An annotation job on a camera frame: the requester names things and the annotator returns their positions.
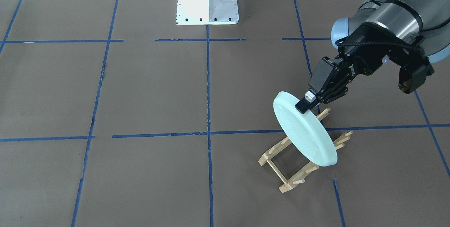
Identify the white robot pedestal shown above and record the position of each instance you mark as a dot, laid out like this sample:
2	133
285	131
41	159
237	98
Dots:
207	12

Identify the mint green plate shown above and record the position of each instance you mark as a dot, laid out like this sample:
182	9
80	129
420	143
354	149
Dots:
304	130

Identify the wooden dish rack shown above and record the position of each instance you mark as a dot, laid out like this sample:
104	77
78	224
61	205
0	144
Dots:
289	165

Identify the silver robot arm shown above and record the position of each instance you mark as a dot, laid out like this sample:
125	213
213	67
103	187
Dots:
413	34

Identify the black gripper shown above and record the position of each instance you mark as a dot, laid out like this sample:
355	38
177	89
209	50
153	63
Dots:
368	68

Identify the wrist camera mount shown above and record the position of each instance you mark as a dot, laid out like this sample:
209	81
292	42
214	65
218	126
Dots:
414	69

